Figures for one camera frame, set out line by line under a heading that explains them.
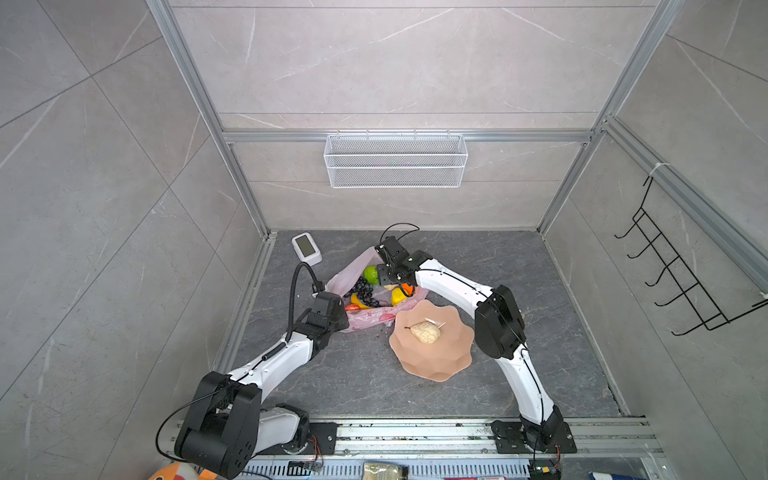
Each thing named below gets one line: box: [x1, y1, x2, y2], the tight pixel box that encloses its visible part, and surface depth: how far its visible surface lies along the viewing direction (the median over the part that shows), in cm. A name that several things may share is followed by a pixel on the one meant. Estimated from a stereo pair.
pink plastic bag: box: [325, 248, 430, 332], surface depth 95 cm
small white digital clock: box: [292, 232, 323, 267], surface depth 112 cm
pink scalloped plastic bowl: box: [389, 300, 475, 383], surface depth 89 cm
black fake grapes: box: [350, 276, 380, 308], surface depth 100 cm
